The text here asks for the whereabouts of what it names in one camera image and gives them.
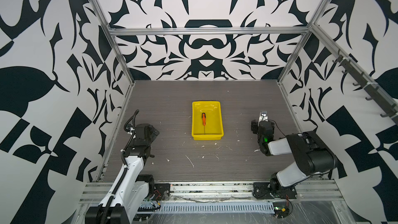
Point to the white slotted cable duct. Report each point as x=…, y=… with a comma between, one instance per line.
x=210, y=208

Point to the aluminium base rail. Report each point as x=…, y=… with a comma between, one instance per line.
x=203, y=191

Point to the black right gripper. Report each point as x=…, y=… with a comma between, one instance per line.
x=255, y=126

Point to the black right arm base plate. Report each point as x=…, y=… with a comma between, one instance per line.
x=272, y=190

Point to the orange black screwdriver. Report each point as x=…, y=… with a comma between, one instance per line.
x=203, y=116

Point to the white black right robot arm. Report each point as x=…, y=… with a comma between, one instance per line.
x=311, y=155

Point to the grey wall hook rail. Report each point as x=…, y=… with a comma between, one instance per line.
x=364, y=81

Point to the aluminium corner frame post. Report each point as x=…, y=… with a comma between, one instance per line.
x=105, y=26

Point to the yellow plastic bin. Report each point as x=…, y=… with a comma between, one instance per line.
x=213, y=130

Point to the aluminium top crossbar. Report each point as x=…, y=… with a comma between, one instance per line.
x=207, y=31

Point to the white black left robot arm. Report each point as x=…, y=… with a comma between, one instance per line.
x=130, y=188

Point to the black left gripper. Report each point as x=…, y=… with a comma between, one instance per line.
x=152, y=134

